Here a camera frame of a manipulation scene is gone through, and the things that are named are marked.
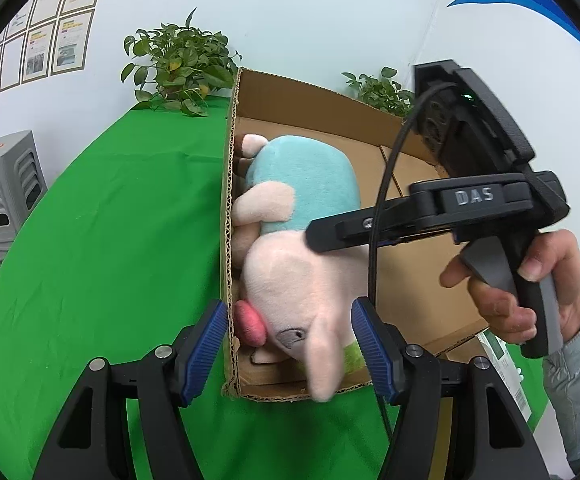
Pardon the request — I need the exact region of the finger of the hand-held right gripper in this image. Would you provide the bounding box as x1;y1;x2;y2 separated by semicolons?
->
306;194;438;255

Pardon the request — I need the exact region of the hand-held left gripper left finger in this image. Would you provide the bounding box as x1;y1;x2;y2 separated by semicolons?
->
32;299;229;480

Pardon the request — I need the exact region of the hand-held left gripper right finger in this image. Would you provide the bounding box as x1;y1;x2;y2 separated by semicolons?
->
351;296;551;480

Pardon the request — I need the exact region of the pink pig plush toy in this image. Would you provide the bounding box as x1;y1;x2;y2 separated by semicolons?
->
230;134;372;404

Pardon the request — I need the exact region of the large cardboard box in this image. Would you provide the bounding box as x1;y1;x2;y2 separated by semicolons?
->
219;67;492;404

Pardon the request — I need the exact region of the white box with green label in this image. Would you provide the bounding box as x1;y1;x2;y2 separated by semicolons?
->
476;330;534;422

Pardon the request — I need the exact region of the person's right forearm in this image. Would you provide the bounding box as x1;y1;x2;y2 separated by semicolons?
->
541;282;580;474

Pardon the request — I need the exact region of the person's right hand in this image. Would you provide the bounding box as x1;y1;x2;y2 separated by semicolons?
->
440;229;580;346

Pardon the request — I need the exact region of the small potted green plant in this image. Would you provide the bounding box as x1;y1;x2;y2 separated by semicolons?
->
341;66;416;119

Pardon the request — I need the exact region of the green tablecloth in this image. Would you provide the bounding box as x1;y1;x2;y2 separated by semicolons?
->
0;94;547;480

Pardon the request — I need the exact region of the bushy potted green plant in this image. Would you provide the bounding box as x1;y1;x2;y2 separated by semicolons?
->
121;7;244;118

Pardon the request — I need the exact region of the stack of grey plastic stools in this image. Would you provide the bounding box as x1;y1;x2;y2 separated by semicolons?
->
0;130;49;267

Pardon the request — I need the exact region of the black cable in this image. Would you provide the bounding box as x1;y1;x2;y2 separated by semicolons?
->
367;82;463;442

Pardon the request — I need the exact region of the wall of framed documents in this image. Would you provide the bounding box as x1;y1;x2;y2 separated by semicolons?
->
0;0;112;107

